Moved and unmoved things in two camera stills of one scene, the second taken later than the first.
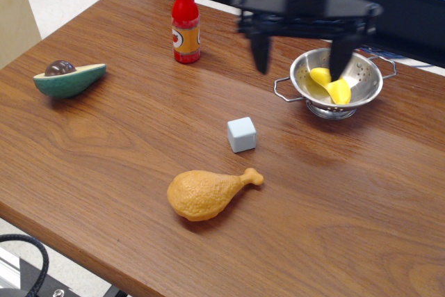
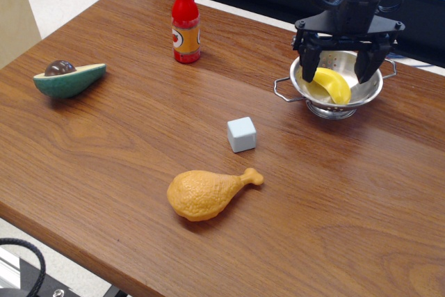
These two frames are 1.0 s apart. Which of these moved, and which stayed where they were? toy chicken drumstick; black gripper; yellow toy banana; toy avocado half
Moved: black gripper
Stayed: toy avocado half; toy chicken drumstick; yellow toy banana
